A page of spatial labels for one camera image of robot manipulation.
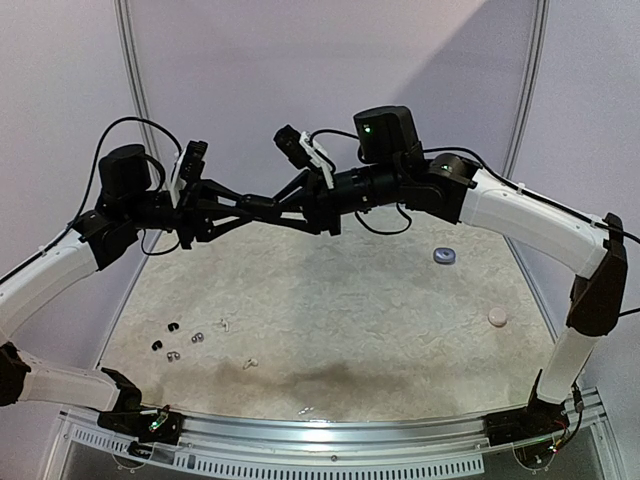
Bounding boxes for blue-grey oval charging case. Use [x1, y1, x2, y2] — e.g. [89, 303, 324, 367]
[433, 247, 457, 265]

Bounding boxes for aluminium corner post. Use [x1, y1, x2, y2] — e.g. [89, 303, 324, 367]
[502, 0, 550, 178]
[113, 0, 161, 161]

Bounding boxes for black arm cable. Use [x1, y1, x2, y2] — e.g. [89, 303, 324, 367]
[309, 128, 640, 317]
[67, 116, 184, 256]

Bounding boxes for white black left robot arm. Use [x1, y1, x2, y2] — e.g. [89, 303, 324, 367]
[1, 142, 261, 434]

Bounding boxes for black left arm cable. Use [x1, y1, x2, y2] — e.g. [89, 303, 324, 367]
[67, 116, 184, 256]

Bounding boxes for purple silver earbud lower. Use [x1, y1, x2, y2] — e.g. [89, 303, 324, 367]
[167, 351, 181, 362]

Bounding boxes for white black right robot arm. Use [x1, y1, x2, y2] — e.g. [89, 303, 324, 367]
[274, 106, 628, 436]

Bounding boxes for white stem earbud lower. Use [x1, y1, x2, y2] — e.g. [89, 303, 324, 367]
[243, 358, 259, 370]

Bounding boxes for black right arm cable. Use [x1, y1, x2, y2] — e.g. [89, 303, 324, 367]
[309, 128, 640, 317]

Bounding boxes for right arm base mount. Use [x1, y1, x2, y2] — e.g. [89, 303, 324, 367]
[483, 394, 585, 449]

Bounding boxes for aluminium left corner post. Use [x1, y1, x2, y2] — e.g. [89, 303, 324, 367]
[113, 0, 161, 161]

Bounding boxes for pink round charging case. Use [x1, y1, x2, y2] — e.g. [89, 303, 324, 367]
[487, 307, 508, 328]

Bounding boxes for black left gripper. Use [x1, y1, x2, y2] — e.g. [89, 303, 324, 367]
[124, 173, 254, 248]

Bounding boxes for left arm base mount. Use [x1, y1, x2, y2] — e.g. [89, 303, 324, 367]
[97, 405, 186, 445]

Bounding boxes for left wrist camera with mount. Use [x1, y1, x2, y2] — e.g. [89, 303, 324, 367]
[168, 140, 208, 208]

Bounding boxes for perforated white front panel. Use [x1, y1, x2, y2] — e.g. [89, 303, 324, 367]
[60, 427, 486, 479]

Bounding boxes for aluminium right corner post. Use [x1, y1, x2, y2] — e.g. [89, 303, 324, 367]
[502, 0, 550, 178]

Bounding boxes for aluminium front rail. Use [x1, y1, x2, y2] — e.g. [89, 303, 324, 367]
[44, 389, 620, 479]

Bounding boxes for black earbud charging case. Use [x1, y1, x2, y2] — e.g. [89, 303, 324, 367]
[236, 194, 281, 218]

